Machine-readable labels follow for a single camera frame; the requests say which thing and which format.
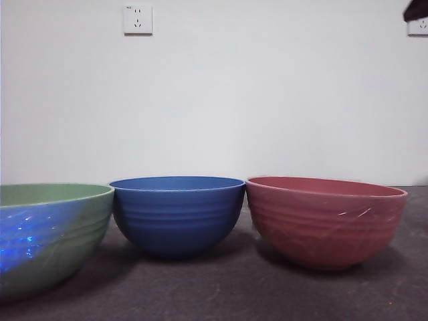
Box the red ribbed plastic bowl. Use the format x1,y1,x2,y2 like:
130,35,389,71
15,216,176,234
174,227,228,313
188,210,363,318
245,175,409,272

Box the blue ribbed plastic bowl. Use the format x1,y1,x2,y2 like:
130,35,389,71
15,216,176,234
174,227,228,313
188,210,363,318
108,176,246,260

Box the white wall socket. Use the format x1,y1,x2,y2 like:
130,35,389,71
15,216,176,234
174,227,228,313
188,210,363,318
407,18,428,37
123,5,154,36

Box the green ribbed plastic bowl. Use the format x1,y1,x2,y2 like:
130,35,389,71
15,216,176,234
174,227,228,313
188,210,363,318
0,182,116,304

